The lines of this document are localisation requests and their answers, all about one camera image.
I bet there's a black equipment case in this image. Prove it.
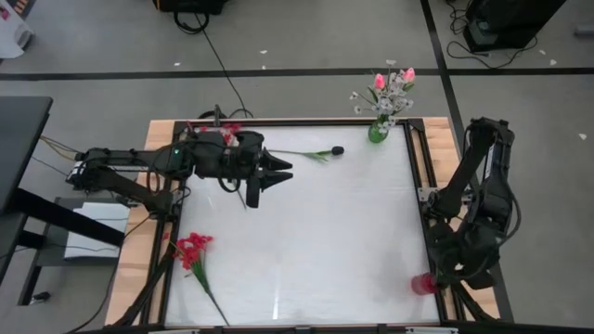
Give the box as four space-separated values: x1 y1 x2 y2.
152 0 229 15

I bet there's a red artificial flower bunch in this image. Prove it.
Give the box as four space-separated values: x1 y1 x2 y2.
199 122 248 211
161 231 231 327

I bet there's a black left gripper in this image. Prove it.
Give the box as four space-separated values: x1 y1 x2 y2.
192 130 295 192

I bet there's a black floor cable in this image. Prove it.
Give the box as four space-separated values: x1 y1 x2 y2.
174 11 255 120

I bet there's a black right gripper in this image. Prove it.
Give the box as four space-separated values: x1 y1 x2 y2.
426 222 500 291

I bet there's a wooden table board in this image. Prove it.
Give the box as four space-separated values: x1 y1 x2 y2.
105 117 501 326

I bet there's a black aluminium table frame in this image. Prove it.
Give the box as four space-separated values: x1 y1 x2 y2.
110 118 514 334

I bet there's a black computer tower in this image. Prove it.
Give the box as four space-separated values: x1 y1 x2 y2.
462 0 568 53

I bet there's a grey stand base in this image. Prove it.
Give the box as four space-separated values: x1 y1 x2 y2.
18 197 120 307

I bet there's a green glass vase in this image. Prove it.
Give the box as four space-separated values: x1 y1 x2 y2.
368 118 390 145

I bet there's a red glass vase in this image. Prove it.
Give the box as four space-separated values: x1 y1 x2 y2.
410 272 440 297

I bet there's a white flat box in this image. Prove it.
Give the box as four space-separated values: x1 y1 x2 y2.
63 201 131 260

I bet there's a black desk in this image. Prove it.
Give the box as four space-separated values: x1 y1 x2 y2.
0 96 126 284

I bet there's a white artificial flower bunch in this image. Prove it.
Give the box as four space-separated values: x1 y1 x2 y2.
348 58 415 135

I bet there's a white floor object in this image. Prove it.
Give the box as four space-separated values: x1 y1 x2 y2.
0 0 34 60

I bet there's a dark artificial tulip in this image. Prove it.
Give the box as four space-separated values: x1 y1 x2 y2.
267 145 345 163

